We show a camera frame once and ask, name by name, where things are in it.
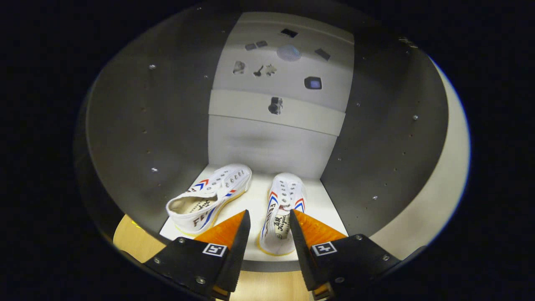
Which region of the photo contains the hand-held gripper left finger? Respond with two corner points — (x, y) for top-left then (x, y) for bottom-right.
(144, 209), (252, 301)

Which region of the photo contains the white canvas shoe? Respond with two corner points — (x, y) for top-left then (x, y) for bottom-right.
(257, 172), (308, 257)
(166, 163), (253, 238)

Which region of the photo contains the dark grey shoe cabinet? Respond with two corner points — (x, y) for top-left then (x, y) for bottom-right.
(75, 4), (450, 273)

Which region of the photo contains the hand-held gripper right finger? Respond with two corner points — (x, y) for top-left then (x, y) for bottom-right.
(289, 209), (402, 301)

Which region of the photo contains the beige shoe cabinet door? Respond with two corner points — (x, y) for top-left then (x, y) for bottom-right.
(369, 59), (471, 260)

